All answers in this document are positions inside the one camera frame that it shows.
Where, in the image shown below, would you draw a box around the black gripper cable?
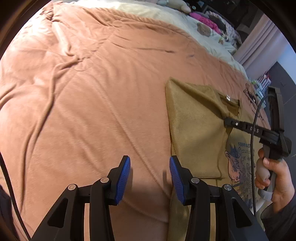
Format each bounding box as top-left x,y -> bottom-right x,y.
249,94 -> 272,217
0,151 -> 31,240

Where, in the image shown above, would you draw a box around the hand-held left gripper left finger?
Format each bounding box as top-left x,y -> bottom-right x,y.
30,156 -> 131,241

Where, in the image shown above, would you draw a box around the orange fleece blanket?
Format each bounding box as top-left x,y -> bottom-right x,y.
0,1 -> 273,241

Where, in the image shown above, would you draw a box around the black eyeglasses on bed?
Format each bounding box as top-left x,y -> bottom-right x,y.
243,83 -> 260,102

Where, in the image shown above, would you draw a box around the beige plush toy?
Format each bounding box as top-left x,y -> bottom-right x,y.
158,0 -> 191,12

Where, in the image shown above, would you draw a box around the person's dark grey clothing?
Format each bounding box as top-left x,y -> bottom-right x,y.
0,185 -> 20,241

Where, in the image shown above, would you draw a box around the cream bear print bedsheet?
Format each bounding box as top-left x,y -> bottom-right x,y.
76,0 -> 248,77

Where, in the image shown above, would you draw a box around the floral patterned cloth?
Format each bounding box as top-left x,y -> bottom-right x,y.
208,11 -> 242,48

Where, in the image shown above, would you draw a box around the person's right hand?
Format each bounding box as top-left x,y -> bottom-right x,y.
255,148 -> 294,214

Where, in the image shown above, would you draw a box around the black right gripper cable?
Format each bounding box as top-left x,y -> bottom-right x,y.
249,94 -> 272,217

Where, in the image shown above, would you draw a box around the stack of books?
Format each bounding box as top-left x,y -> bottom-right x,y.
251,72 -> 271,99

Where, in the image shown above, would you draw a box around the pink curtain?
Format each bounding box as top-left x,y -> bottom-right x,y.
233,13 -> 284,72

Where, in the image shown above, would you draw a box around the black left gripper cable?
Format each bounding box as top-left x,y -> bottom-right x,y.
0,151 -> 31,240

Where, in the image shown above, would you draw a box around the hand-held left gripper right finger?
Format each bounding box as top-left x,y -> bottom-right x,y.
169,156 -> 270,241

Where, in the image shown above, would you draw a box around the brown printed t-shirt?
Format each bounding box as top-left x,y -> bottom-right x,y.
165,77 -> 275,241

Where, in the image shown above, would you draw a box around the pink fluffy garment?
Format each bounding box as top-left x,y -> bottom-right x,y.
190,11 -> 221,33

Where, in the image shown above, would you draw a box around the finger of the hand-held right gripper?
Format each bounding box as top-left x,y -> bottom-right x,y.
223,117 -> 280,145
268,86 -> 287,139

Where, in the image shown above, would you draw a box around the person's right forearm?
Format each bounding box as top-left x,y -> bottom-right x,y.
260,197 -> 296,241

